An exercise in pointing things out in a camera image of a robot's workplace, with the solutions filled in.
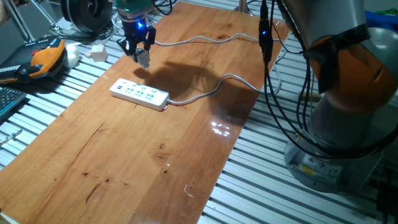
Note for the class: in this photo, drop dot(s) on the black connector with blue light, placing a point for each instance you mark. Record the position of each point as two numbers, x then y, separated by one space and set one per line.
265 46

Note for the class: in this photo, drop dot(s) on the black keyboard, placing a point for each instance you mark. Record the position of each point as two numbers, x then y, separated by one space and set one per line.
9 99

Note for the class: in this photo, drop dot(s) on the small metal pen tool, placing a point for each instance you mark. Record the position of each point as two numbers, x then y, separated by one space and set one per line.
11 137

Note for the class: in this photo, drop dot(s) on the white power strip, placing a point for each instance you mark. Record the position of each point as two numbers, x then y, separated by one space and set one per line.
136 93

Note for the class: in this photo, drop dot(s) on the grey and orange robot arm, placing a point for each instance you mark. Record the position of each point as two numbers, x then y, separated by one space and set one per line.
342 18

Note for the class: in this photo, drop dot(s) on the thin support pole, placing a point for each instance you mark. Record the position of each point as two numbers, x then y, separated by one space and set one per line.
244 6

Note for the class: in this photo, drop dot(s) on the white house-shaped block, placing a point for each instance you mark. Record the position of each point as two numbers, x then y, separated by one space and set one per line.
99 53

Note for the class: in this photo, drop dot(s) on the white bulb holder with bulb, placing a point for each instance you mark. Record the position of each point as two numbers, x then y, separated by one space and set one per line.
143 57

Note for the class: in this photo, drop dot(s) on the blue bag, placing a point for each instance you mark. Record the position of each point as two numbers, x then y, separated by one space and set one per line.
379 18

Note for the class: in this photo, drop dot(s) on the glossy wooden board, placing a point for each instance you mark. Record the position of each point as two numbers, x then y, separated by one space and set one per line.
124 155

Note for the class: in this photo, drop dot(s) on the small plain wooden piece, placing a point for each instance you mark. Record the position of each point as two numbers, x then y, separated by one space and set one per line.
88 55

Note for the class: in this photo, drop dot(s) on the orange and black teach pendant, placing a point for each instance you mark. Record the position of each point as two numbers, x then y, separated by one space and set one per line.
40 59

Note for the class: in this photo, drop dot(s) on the silver metal stand leg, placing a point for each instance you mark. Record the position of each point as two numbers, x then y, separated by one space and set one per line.
49 15
18 20

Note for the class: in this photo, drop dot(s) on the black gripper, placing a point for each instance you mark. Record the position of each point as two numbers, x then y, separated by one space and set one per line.
133 32

